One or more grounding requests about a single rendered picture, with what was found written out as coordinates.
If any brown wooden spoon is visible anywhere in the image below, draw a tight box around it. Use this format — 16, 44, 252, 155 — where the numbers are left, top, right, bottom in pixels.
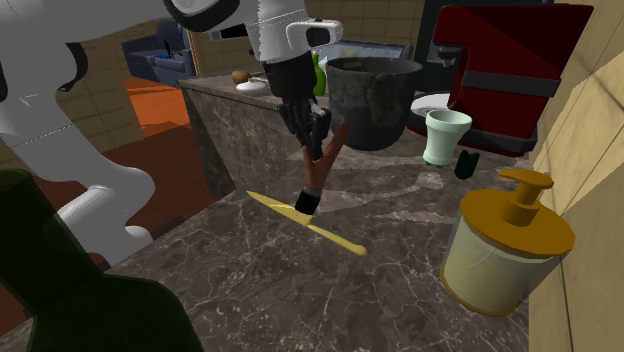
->
230, 69, 267, 85

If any yellow knife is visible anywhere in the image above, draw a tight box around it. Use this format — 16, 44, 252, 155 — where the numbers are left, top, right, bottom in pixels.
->
245, 189, 368, 258

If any red stand mixer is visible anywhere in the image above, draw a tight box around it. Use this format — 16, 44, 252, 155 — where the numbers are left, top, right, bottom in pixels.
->
406, 3, 595, 158

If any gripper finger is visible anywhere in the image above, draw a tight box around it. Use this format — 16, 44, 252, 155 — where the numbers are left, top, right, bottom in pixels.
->
306, 107, 333, 162
279, 98, 314, 148

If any blue sofa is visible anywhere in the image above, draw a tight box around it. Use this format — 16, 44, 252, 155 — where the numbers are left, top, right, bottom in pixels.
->
121, 18, 197, 88

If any small black object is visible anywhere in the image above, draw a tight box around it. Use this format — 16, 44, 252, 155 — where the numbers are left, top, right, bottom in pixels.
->
453, 149, 482, 181

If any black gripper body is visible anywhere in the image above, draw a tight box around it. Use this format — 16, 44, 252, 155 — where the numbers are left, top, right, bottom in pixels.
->
264, 50, 320, 107

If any bright green bottle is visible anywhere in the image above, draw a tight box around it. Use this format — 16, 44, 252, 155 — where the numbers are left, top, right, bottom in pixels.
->
311, 50, 327, 98

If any dark grey pot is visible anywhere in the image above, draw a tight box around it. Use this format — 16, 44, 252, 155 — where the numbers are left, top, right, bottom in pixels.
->
324, 56, 424, 152

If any dark green bottle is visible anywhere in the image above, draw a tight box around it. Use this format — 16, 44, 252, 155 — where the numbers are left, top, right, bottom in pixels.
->
0, 167, 206, 352

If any white plate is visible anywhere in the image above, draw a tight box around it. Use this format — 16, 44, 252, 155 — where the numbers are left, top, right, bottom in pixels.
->
235, 79, 271, 95

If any pale green white cup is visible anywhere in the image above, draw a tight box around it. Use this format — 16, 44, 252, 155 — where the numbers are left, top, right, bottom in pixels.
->
421, 108, 474, 170

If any yellow soap dispenser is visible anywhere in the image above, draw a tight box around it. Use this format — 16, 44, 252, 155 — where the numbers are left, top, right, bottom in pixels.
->
439, 168, 577, 319

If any brown tool with black head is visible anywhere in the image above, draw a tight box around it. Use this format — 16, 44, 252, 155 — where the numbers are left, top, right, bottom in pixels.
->
294, 123, 350, 216

